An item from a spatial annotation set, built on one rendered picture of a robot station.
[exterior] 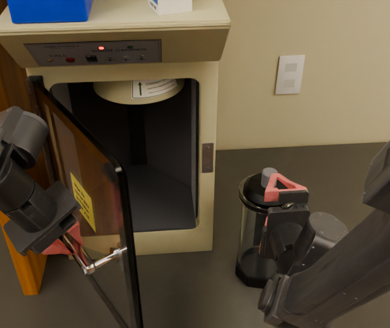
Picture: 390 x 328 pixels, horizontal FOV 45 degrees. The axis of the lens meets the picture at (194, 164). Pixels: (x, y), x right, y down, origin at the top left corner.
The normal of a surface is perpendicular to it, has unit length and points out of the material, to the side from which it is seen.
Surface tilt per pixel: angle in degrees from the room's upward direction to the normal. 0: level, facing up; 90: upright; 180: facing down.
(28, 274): 90
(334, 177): 0
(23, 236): 24
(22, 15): 90
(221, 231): 0
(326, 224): 16
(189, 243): 90
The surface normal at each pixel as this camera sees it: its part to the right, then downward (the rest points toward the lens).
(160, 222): 0.00, -0.81
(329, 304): -0.37, 0.79
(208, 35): 0.06, 0.99
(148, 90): 0.32, 0.18
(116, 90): -0.40, 0.16
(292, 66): 0.09, 0.59
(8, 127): 0.84, -0.23
